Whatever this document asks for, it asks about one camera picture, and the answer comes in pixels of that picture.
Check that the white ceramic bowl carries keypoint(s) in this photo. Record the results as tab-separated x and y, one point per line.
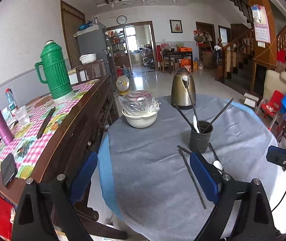
142	121

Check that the grey table cloth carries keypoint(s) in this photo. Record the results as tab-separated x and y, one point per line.
154	191

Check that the white rice cooker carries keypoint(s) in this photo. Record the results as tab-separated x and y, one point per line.
88	58

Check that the dark chopstick beside cup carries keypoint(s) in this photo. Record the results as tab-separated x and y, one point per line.
212	149

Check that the short dark chopstick on table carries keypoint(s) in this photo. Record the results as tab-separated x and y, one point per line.
184	149

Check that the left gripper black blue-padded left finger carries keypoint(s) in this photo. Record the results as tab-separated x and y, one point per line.
32	220

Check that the framed flower picture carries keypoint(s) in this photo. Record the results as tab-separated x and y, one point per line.
176	26

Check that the clear plastic cup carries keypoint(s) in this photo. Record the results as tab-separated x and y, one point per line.
22	116

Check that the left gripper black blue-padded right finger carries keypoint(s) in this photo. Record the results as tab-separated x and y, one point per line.
254	219

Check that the small round fan heater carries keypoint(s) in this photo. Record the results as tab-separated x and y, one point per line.
122	84

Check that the dark dining table far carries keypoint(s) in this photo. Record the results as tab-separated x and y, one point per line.
177	55

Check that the beige armchair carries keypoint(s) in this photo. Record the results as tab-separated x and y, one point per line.
274	81

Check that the plastic water bottle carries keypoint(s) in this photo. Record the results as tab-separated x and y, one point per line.
12	105

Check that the white spoon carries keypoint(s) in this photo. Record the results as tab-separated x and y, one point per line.
195	124
217	164

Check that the green thermos jug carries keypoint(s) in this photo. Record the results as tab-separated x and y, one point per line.
52	71

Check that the dark grey utensil holder cup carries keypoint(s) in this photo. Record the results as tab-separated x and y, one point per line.
200	141

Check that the red plastic child chair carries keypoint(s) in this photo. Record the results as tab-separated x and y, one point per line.
271	107

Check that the grey refrigerator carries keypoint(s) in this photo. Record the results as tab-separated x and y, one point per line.
94	40

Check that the wall calendar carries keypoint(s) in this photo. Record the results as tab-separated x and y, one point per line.
260	21

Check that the black smartphone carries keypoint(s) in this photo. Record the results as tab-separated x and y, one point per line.
8	169

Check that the wooden stair railing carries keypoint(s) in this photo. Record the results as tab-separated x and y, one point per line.
242	47

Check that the round wall clock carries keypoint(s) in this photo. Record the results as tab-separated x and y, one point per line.
121	20

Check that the blue table cloth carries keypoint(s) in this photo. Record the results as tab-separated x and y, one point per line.
106	176

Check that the bronze electric kettle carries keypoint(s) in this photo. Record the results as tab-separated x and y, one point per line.
179	95

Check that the dark chopsticks pair on sideboard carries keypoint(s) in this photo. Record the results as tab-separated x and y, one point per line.
45	123

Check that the white chest freezer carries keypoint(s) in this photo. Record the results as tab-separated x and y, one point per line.
77	75

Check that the white spoon in cup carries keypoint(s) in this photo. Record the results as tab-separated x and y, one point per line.
195	124

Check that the pink checkered table mat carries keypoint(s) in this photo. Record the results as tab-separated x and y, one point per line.
26	147

